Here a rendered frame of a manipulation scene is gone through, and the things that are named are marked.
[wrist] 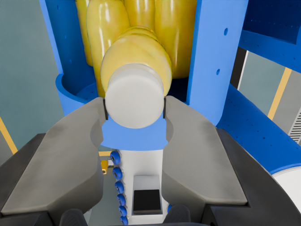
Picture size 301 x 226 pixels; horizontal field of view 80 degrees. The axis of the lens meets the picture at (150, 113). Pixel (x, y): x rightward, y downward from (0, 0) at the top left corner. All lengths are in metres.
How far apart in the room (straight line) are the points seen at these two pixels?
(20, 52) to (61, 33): 1.35
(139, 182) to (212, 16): 0.62
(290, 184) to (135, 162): 0.52
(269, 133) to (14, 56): 1.68
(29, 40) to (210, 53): 1.51
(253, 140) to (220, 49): 0.62
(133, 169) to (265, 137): 0.51
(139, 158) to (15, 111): 1.48
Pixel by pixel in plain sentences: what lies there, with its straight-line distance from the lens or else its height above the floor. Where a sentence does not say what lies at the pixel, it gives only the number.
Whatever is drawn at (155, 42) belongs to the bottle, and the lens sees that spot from 0.17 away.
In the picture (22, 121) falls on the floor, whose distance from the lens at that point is 2.01.
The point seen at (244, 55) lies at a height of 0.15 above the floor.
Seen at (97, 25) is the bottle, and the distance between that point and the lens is 0.29.
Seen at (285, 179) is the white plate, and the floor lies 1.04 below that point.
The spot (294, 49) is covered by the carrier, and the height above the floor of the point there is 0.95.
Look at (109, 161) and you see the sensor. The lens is 0.73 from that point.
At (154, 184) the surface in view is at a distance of 0.71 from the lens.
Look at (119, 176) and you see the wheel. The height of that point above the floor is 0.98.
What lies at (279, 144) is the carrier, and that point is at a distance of 0.79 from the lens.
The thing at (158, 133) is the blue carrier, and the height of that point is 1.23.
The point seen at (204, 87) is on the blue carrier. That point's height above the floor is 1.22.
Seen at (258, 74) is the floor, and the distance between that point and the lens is 1.76.
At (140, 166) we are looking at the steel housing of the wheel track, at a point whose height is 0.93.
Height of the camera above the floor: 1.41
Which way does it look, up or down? 59 degrees down
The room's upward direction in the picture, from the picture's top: 176 degrees clockwise
